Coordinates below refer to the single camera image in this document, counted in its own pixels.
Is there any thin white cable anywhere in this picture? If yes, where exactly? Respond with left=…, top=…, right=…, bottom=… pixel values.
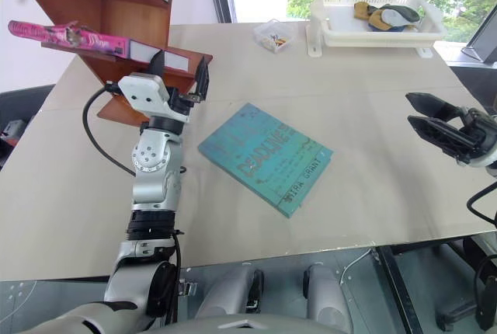
left=337, top=248, right=376, bottom=287

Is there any small clear plastic box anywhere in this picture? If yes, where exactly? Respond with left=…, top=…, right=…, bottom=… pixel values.
left=252, top=19, right=296, bottom=54

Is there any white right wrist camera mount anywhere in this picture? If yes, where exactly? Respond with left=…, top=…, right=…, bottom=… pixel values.
left=464, top=154, right=497, bottom=178

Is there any white plastic basket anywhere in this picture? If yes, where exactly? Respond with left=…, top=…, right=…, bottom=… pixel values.
left=308, top=0, right=448, bottom=57

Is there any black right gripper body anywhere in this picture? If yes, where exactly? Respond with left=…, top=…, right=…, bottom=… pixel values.
left=457, top=106, right=497, bottom=165

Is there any black chair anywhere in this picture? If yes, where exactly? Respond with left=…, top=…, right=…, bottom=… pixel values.
left=0, top=83, right=57, bottom=172

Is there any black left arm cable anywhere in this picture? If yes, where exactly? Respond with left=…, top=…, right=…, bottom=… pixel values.
left=82, top=82, right=137, bottom=178

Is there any dark grey monitor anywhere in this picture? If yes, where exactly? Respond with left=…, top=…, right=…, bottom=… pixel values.
left=460, top=21, right=497, bottom=69

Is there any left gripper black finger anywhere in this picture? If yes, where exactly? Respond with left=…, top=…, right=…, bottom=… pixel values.
left=146, top=49, right=167, bottom=78
left=193, top=54, right=211, bottom=104

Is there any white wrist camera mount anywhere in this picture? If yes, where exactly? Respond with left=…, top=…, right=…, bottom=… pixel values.
left=117, top=72, right=191, bottom=124
left=464, top=154, right=497, bottom=178

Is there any dark green cloth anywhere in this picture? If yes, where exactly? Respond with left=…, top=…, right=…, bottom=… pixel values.
left=378, top=3, right=421, bottom=25

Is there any black stand under table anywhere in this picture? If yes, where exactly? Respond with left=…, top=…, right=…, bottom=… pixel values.
left=434, top=232, right=497, bottom=332

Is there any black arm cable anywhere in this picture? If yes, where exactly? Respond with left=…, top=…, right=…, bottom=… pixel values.
left=82, top=82, right=137, bottom=178
left=465, top=181, right=497, bottom=231

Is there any grey robot torso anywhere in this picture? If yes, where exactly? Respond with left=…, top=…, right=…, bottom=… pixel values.
left=0, top=301, right=350, bottom=334

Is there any black table frame bar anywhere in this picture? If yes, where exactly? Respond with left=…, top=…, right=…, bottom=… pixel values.
left=371, top=245, right=415, bottom=334

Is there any silver rounded robot leg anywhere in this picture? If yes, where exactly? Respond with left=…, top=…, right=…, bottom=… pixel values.
left=193, top=266, right=266, bottom=320
left=302, top=263, right=355, bottom=332

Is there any yellow glove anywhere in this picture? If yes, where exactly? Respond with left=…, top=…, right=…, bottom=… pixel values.
left=352, top=1, right=385, bottom=31

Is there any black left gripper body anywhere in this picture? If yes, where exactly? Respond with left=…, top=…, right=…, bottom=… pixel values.
left=166, top=85, right=207, bottom=116

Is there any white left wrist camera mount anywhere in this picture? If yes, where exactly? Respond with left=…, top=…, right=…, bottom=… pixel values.
left=117, top=72, right=191, bottom=124

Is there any pink cover book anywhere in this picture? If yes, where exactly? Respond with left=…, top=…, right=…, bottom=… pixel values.
left=8, top=19, right=191, bottom=73

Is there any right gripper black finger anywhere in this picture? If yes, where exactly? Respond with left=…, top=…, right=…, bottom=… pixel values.
left=405, top=92, right=462, bottom=120
left=407, top=115, right=479, bottom=158

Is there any wooden bookshelf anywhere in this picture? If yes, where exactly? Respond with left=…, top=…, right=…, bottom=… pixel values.
left=7, top=0, right=214, bottom=125

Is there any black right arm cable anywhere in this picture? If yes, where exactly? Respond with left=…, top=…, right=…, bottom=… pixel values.
left=465, top=181, right=497, bottom=231

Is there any teal Deadline book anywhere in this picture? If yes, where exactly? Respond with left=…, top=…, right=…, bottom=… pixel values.
left=197, top=103, right=335, bottom=219

